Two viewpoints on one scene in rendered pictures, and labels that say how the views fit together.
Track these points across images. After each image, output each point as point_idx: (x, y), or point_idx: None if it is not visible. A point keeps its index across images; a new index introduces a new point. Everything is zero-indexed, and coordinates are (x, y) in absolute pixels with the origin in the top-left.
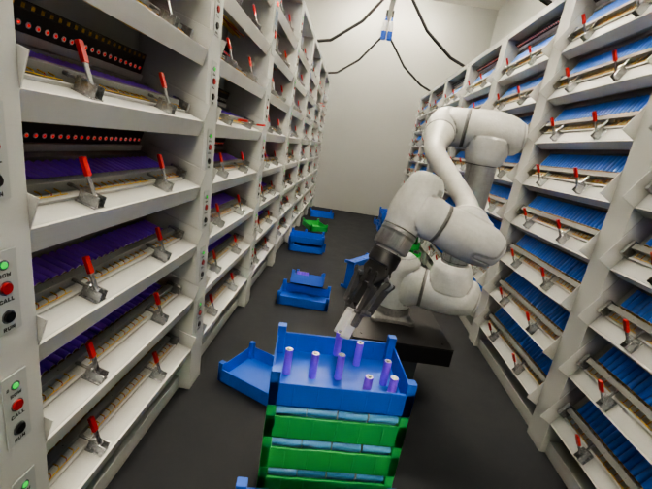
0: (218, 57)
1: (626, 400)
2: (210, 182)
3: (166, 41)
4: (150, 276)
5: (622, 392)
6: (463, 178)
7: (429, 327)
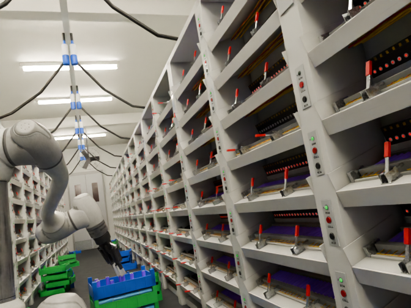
0: (218, 121)
1: None
2: (231, 203)
3: (203, 142)
4: (213, 243)
5: None
6: (8, 198)
7: None
